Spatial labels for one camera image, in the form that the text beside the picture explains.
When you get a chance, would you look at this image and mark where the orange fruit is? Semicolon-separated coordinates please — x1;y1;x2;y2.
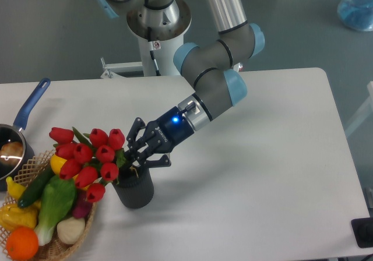
6;227;39;260

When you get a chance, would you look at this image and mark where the white frame at right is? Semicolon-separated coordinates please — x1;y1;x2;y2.
344;81;372;138

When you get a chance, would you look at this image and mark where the yellow squash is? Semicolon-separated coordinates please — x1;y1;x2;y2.
50;154;92;191

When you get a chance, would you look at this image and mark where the red tulip bouquet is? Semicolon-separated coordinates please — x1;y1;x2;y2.
49;127;138;203

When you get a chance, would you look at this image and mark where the blue handled saucepan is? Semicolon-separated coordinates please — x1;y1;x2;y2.
1;78;51;192

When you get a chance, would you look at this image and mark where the dark green cucumber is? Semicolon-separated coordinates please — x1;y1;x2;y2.
17;165;55;209

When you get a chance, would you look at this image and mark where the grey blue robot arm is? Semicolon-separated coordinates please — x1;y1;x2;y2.
98;0;265;172

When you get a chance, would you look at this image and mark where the black device at edge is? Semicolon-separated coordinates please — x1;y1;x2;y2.
351;217;372;248

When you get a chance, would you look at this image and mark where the white garlic bulb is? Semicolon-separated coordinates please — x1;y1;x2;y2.
57;217;85;245

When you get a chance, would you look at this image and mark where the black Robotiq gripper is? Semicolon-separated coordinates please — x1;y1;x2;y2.
124;107;194;170

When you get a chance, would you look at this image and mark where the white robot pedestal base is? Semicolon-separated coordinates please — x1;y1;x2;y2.
100;0;244;79

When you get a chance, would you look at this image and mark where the dark grey ribbed vase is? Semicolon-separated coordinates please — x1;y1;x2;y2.
112;169;154;209

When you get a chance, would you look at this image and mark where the woven wicker basket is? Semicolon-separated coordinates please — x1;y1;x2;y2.
13;150;97;261

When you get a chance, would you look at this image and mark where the brown bread in pan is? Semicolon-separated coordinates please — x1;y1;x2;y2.
1;142;23;167

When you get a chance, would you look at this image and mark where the yellow bell pepper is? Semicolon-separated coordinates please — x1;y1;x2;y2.
1;203;38;232

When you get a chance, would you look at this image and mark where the yellow banana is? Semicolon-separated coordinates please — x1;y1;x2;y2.
6;177;41;210

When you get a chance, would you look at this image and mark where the blue plastic bag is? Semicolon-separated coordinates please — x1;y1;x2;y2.
337;0;372;31

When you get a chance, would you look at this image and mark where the green bok choy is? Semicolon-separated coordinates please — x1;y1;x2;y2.
34;175;77;246

